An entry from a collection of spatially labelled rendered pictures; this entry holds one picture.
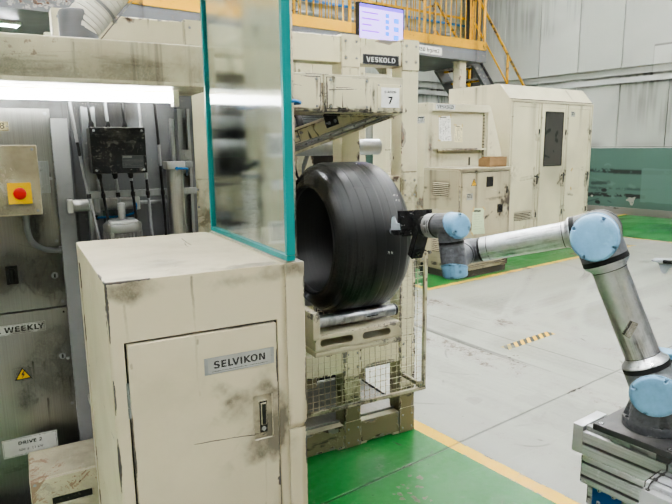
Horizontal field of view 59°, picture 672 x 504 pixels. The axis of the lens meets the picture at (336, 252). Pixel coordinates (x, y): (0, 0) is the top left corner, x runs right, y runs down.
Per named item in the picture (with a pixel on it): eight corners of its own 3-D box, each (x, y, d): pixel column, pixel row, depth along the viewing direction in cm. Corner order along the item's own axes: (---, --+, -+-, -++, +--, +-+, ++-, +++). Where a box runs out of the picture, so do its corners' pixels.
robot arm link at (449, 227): (453, 243, 166) (449, 213, 165) (429, 242, 175) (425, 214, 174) (474, 239, 169) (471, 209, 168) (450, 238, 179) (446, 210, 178)
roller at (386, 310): (308, 326, 208) (314, 331, 204) (309, 314, 207) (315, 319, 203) (391, 312, 224) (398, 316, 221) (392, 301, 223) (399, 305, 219)
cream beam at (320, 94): (269, 111, 219) (268, 70, 217) (246, 114, 241) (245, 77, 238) (404, 114, 247) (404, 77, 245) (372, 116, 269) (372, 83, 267)
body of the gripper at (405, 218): (415, 209, 192) (438, 208, 182) (416, 236, 193) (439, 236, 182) (395, 211, 189) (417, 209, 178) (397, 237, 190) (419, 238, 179)
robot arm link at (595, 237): (688, 395, 155) (614, 202, 156) (690, 418, 142) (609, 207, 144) (640, 404, 161) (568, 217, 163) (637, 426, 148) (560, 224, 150)
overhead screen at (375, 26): (358, 60, 575) (358, 0, 565) (355, 61, 579) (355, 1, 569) (403, 64, 610) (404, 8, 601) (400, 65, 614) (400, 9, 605)
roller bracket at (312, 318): (313, 342, 200) (312, 314, 198) (269, 313, 235) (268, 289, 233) (322, 340, 202) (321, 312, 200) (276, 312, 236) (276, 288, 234)
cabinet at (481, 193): (458, 280, 662) (461, 168, 640) (421, 272, 708) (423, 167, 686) (509, 270, 716) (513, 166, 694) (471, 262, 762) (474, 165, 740)
